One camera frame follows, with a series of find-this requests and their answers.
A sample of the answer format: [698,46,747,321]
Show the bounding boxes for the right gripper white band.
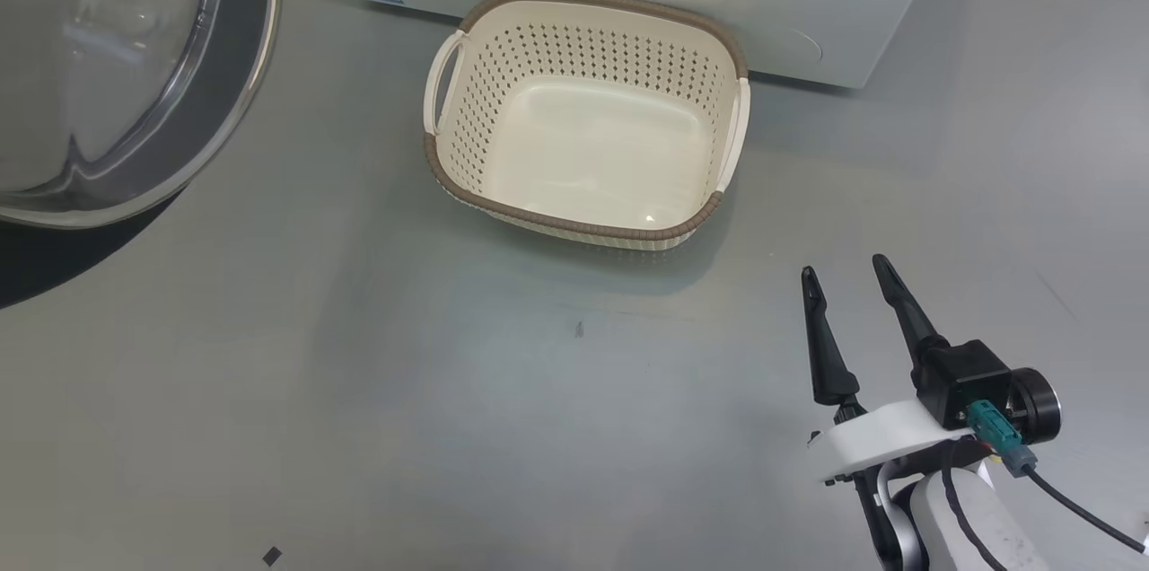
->
[801,254,1063,487]

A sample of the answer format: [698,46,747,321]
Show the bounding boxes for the black round glass washer door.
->
[0,0,288,310]

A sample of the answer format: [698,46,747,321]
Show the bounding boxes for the cream perforated laundry basket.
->
[423,0,750,250]

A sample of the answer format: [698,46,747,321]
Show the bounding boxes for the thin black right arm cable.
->
[941,444,999,571]

